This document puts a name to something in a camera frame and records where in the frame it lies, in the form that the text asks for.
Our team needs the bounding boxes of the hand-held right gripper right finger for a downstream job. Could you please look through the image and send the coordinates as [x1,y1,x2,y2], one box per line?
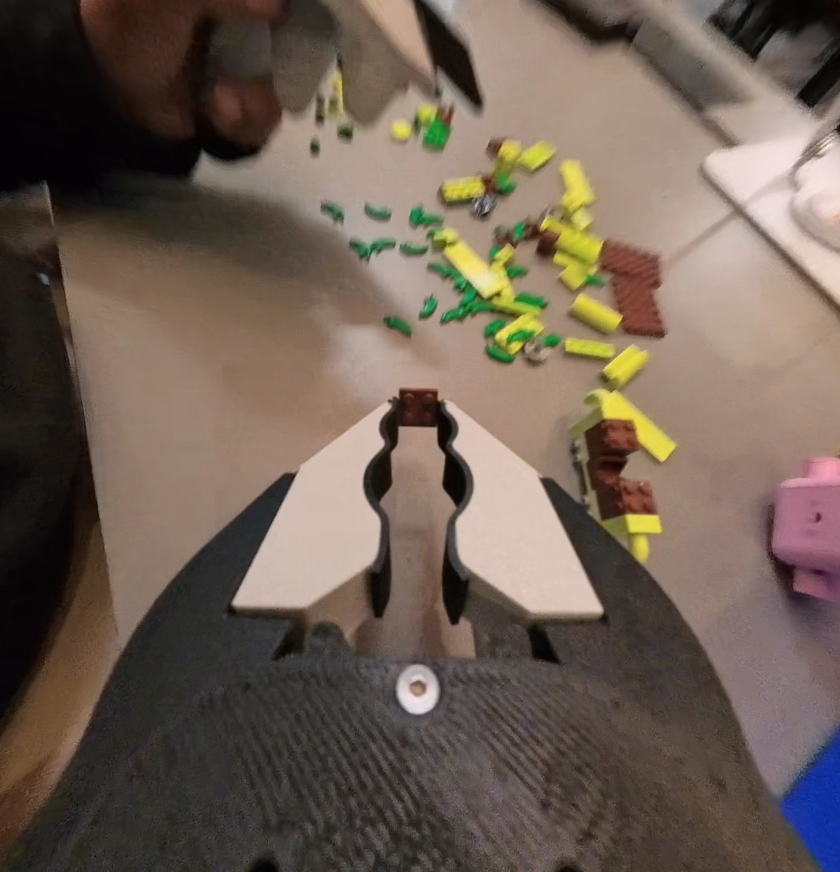
[437,401,606,644]

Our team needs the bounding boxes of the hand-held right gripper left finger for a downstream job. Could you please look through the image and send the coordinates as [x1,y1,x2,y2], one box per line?
[230,401,400,644]

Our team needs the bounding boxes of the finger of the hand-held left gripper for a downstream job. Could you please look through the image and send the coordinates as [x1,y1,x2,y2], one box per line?
[360,0,485,110]
[273,0,413,127]

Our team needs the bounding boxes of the brown square plate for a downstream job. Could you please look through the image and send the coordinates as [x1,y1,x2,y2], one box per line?
[398,387,440,428]

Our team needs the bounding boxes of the person's left forearm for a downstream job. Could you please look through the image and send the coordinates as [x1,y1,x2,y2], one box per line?
[0,0,209,188]

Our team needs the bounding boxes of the person's left hand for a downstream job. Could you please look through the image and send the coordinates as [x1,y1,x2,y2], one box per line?
[79,0,288,162]

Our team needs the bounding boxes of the lime and brown brick assembly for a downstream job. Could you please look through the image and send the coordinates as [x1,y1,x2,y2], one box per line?
[568,388,678,563]

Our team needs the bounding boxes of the scattered green leaf pieces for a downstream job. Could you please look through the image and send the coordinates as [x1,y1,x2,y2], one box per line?
[311,133,564,365]

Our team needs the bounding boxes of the scattered lime green bricks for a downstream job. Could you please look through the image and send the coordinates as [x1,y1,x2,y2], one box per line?
[389,102,649,389]

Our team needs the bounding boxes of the pink brick plant pot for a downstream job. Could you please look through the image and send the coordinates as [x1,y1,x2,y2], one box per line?
[770,439,840,604]

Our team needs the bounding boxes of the blue plastic bin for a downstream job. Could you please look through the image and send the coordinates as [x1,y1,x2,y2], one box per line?
[777,715,840,872]

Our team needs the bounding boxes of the white tray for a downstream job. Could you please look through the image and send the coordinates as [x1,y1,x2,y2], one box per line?
[702,129,840,321]

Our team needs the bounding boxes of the glass bowl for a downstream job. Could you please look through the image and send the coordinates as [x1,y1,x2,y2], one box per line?
[788,129,840,256]

